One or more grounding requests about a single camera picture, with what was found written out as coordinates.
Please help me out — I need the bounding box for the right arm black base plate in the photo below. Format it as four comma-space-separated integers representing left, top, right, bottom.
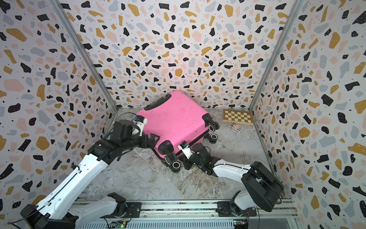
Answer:
215, 201, 257, 218

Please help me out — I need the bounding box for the pink hard-shell suitcase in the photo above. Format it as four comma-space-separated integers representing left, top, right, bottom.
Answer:
137, 91, 220, 173

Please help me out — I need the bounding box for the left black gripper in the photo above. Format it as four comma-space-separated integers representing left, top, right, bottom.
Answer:
122, 132, 161, 153

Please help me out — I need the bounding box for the purple card box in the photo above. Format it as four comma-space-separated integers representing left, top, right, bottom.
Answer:
229, 122, 243, 133

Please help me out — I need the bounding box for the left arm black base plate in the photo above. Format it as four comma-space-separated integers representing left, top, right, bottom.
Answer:
108, 202, 142, 219

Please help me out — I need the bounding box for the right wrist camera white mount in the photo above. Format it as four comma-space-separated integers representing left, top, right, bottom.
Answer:
178, 141, 193, 161

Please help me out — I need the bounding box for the wooden chessboard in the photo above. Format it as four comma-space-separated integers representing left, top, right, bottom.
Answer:
223, 109, 254, 125

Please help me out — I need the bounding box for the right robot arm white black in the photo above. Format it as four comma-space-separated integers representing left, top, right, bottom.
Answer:
178, 142, 284, 216

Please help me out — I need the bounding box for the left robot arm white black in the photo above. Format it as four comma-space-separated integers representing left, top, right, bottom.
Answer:
21, 115, 160, 229

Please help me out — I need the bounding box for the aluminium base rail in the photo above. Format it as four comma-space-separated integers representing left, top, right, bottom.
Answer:
82, 199, 302, 229

